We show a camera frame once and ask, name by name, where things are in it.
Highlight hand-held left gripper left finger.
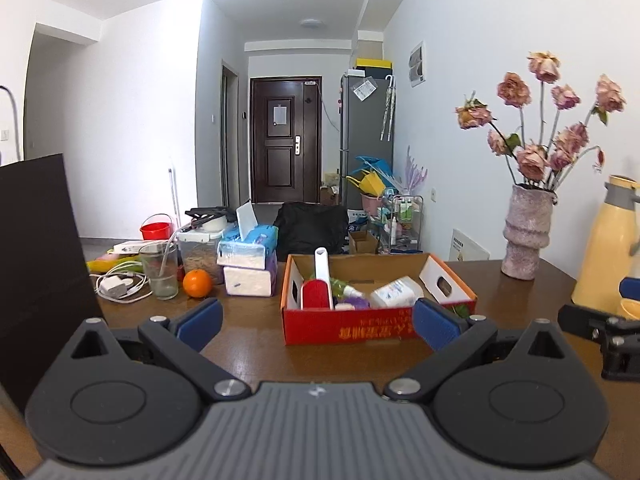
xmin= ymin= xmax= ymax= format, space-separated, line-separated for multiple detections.
xmin=70 ymin=297 xmax=252 ymax=404

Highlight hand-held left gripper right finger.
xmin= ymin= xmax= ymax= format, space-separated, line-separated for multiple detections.
xmin=384 ymin=297 xmax=569 ymax=404

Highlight white plastic bottle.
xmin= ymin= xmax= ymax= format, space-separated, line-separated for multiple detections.
xmin=368 ymin=275 xmax=425 ymax=310

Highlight red cardboard box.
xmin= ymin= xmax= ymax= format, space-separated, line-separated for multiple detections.
xmin=279 ymin=253 xmax=478 ymax=346

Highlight green spray bottle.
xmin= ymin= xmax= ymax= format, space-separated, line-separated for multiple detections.
xmin=312 ymin=274 xmax=367 ymax=301

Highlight red and white lint brush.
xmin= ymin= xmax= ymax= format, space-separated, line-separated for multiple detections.
xmin=301 ymin=247 xmax=335 ymax=310

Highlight orange fruit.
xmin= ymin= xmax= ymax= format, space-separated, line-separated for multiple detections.
xmin=182 ymin=269 xmax=214 ymax=299

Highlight yellow thermos jug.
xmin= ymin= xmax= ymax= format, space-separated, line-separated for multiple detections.
xmin=570 ymin=174 xmax=640 ymax=321

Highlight clear drinking glass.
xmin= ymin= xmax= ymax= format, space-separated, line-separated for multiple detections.
xmin=138 ymin=241 xmax=180 ymax=301

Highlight white and purple tissue pack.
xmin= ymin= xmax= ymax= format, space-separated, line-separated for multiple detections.
xmin=222 ymin=252 xmax=279 ymax=297

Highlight clear food container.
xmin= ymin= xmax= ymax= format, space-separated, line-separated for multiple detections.
xmin=177 ymin=228 xmax=225 ymax=285

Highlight clear drinking straw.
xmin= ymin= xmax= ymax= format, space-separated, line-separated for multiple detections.
xmin=159 ymin=227 xmax=187 ymax=277

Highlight white flat board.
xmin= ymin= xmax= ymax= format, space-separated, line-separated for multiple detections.
xmin=451 ymin=228 xmax=492 ymax=263

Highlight blue tissue pack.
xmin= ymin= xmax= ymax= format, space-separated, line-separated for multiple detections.
xmin=216 ymin=200 xmax=279 ymax=270

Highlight white charger block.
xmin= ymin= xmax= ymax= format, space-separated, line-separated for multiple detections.
xmin=99 ymin=276 xmax=129 ymax=297

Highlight pink textured vase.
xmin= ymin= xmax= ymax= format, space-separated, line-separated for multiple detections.
xmin=500 ymin=183 xmax=558 ymax=280

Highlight metal rolling rack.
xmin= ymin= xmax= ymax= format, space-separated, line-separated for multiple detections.
xmin=380 ymin=194 xmax=425 ymax=255

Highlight red bucket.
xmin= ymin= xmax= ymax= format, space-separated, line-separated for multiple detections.
xmin=139 ymin=213 xmax=175 ymax=241

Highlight small brown cardboard box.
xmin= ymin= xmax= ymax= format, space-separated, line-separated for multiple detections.
xmin=348 ymin=230 xmax=380 ymax=255

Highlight yellow packet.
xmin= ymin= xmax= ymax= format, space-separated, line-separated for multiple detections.
xmin=85 ymin=258 xmax=146 ymax=275

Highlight black folded stand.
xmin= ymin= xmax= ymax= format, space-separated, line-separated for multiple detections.
xmin=184 ymin=205 xmax=236 ymax=224

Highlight pink plastic bucket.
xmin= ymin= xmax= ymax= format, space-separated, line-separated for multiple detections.
xmin=359 ymin=192 xmax=386 ymax=216

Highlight black bag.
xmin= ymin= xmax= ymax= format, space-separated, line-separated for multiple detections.
xmin=272 ymin=201 xmax=350 ymax=261

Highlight yellow plastic dustpan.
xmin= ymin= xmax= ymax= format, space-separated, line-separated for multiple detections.
xmin=346 ymin=171 xmax=387 ymax=197

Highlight dried pink rose bouquet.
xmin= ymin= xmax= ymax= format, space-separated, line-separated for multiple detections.
xmin=454 ymin=50 xmax=627 ymax=192

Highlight dark brown entrance door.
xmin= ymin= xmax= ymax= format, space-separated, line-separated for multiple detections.
xmin=248 ymin=76 xmax=324 ymax=205

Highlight grey refrigerator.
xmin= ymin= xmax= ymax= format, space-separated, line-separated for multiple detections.
xmin=339 ymin=72 xmax=396 ymax=199

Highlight hanging clear umbrella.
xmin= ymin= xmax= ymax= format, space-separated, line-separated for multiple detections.
xmin=379 ymin=74 xmax=397 ymax=142

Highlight yellow and black box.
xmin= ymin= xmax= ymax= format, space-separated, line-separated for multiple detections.
xmin=353 ymin=58 xmax=395 ymax=75

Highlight white cables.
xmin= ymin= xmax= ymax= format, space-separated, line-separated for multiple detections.
xmin=89 ymin=259 xmax=154 ymax=304

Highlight white wall panel box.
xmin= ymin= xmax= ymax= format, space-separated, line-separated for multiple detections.
xmin=408 ymin=41 xmax=427 ymax=89

